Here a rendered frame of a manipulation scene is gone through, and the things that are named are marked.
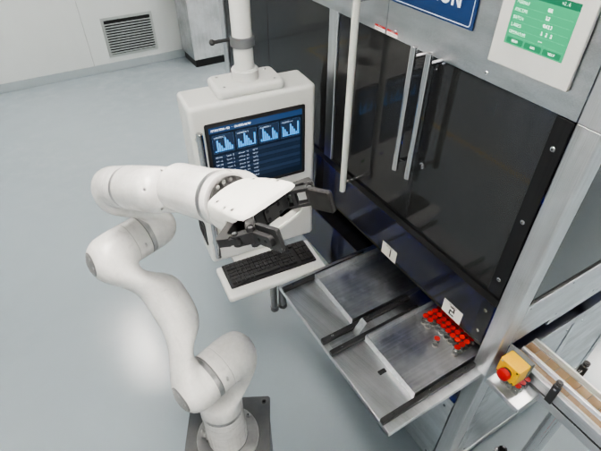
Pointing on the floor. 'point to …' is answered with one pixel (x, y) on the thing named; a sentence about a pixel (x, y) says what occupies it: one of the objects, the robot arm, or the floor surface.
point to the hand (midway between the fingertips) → (302, 219)
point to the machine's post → (533, 260)
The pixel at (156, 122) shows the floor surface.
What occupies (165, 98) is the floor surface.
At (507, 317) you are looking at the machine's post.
